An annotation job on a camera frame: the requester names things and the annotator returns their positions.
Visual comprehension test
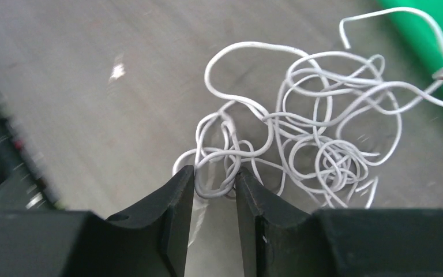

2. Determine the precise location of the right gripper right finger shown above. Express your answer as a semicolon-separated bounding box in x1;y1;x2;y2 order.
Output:
235;168;443;276

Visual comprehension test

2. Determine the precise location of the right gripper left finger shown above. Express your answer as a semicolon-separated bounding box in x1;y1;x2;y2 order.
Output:
0;166;194;276

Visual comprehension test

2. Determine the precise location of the white thin cable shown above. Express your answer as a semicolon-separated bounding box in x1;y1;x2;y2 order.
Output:
171;6;443;210

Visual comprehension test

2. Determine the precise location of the green plastic bin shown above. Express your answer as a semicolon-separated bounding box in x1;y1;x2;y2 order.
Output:
376;0;443;123

